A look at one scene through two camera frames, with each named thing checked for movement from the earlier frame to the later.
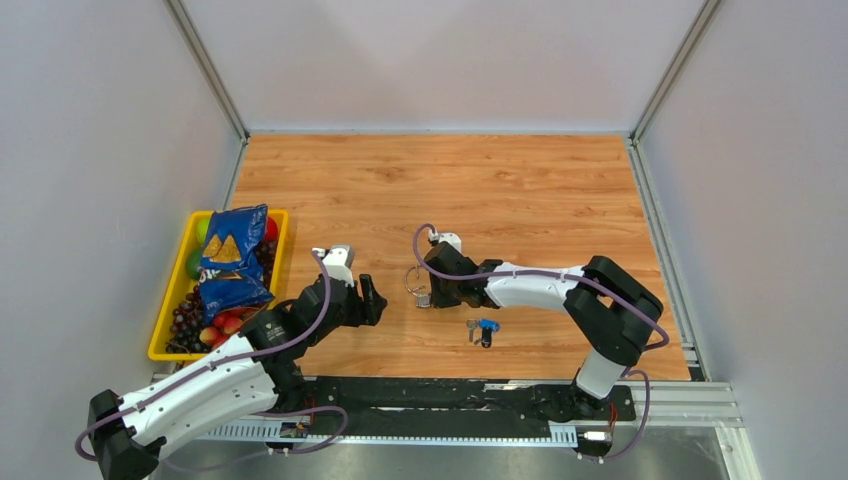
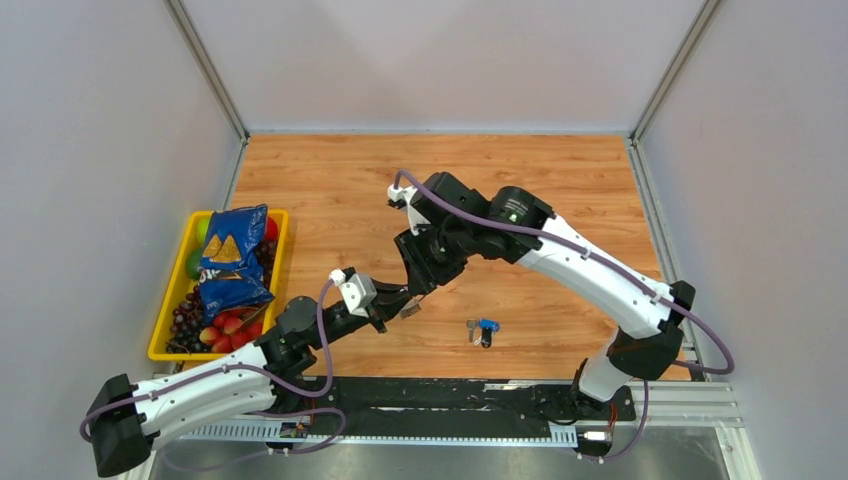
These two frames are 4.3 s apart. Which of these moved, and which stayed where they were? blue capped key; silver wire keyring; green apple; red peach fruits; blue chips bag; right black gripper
Moved: silver wire keyring; right black gripper
Stayed: blue chips bag; blue capped key; red peach fruits; green apple
